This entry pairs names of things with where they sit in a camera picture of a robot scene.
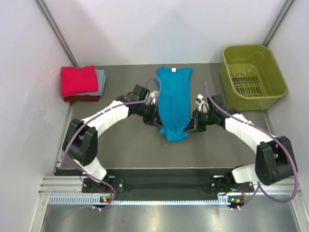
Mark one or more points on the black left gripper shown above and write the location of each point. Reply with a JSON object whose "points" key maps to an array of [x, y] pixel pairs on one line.
{"points": [[153, 118]]}

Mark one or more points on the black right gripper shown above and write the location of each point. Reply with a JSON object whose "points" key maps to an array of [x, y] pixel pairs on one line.
{"points": [[191, 125]]}

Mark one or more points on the turquoise t-shirt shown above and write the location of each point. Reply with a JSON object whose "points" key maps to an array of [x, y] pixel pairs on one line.
{"points": [[174, 101]]}

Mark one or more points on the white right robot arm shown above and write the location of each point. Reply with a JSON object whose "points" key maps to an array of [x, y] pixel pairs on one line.
{"points": [[274, 157]]}

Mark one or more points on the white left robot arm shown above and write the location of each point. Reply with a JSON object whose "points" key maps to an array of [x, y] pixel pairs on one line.
{"points": [[81, 140]]}

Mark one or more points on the light blue folded t-shirt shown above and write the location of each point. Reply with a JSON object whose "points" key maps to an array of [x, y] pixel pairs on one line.
{"points": [[101, 77]]}

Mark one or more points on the green plastic basket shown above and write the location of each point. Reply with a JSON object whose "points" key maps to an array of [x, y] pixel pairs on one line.
{"points": [[251, 77]]}

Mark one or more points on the dark red folded t-shirt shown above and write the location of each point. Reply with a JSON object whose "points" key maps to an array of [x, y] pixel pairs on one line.
{"points": [[81, 98]]}

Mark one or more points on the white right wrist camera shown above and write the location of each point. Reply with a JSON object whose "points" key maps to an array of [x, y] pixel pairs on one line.
{"points": [[202, 105]]}

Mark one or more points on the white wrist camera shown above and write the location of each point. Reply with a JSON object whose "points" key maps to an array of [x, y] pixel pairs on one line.
{"points": [[202, 105], [152, 97]]}

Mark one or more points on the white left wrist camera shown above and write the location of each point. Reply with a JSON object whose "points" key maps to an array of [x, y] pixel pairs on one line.
{"points": [[152, 97]]}

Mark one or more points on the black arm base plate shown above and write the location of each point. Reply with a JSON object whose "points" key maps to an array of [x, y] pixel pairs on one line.
{"points": [[212, 184]]}

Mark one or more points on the grey slotted cable duct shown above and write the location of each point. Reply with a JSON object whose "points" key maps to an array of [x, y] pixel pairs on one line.
{"points": [[100, 200]]}

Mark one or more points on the aluminium frame rail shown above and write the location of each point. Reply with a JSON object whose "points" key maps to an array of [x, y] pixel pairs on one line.
{"points": [[74, 184]]}

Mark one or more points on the right aluminium corner post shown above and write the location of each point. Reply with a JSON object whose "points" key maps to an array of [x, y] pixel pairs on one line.
{"points": [[278, 21]]}

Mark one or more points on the aluminium corner post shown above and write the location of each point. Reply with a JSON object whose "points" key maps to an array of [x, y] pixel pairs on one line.
{"points": [[54, 27], [278, 21]]}

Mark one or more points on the left aluminium corner post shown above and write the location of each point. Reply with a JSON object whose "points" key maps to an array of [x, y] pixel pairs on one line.
{"points": [[54, 27]]}

